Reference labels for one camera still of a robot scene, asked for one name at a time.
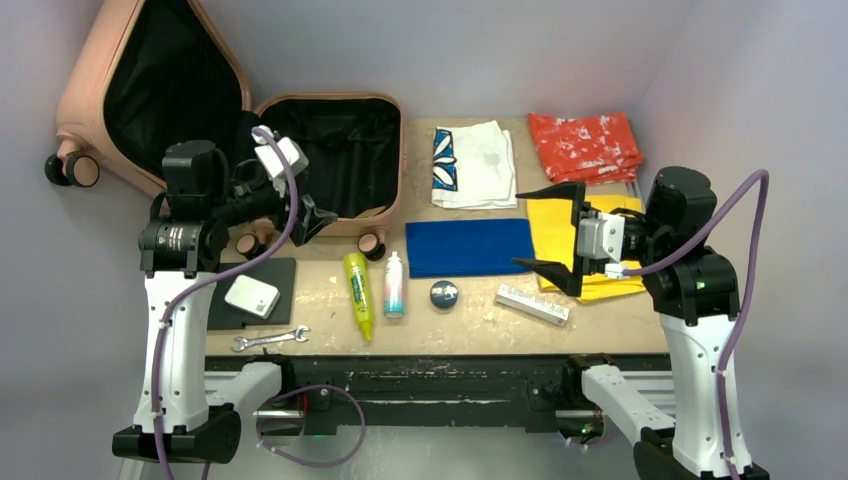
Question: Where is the white teal spray bottle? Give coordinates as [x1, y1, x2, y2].
[384, 251, 405, 319]

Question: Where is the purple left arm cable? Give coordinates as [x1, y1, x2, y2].
[148, 125, 367, 480]

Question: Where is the silver wrench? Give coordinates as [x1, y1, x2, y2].
[231, 325, 311, 353]

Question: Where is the dark round tin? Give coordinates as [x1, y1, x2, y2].
[429, 280, 459, 310]

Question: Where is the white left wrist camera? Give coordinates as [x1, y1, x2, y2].
[251, 125, 309, 181]

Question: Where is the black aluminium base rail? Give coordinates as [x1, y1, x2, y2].
[198, 354, 677, 439]

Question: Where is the red white patterned cloth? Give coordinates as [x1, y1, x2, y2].
[527, 112, 644, 185]

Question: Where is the pink open suitcase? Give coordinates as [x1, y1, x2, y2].
[44, 1, 403, 236]

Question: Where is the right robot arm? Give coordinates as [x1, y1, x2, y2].
[524, 166, 769, 479]

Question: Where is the yellow cloth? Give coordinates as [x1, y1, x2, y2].
[527, 195, 646, 304]

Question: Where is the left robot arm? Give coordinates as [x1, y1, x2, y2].
[111, 138, 308, 465]

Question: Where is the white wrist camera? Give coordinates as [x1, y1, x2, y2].
[251, 125, 309, 181]
[604, 262, 631, 280]

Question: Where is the silver toothpaste box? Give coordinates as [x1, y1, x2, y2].
[495, 284, 570, 327]

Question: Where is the white square device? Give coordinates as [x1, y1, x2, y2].
[224, 275, 280, 320]

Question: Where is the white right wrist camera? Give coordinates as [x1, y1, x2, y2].
[604, 262, 631, 280]

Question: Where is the white shirt blue print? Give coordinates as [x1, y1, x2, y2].
[431, 120, 518, 210]

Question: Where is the blue folded cloth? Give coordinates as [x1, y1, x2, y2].
[405, 218, 534, 278]

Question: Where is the yellow green tube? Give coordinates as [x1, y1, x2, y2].
[343, 252, 374, 343]

